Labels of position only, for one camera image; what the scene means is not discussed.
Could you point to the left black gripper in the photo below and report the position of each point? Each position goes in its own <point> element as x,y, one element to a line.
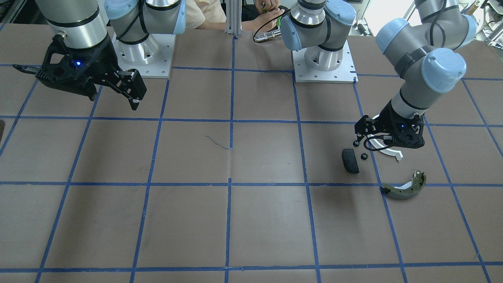
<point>390,116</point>

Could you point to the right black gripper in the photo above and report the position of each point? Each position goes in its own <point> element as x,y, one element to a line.
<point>103,56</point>

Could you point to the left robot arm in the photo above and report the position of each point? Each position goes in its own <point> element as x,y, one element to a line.
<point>424,56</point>

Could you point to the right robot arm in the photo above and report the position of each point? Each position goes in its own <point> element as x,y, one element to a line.
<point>85,47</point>

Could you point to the black brake pad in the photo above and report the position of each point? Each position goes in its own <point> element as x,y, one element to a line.
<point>349,161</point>

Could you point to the olive green brake shoe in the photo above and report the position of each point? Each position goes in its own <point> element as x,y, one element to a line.
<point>408,190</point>

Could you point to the person in beige shirt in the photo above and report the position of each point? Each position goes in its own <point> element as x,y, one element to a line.
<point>209,15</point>

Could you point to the white curved plastic bracket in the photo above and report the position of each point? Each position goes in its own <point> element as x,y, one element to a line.
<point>390,152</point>

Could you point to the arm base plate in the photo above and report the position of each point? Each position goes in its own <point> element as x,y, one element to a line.
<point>157,59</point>
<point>314,65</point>

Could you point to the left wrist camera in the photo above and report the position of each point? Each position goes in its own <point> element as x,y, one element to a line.
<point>410,139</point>

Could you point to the aluminium frame post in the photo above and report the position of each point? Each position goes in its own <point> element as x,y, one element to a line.
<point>233,17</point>

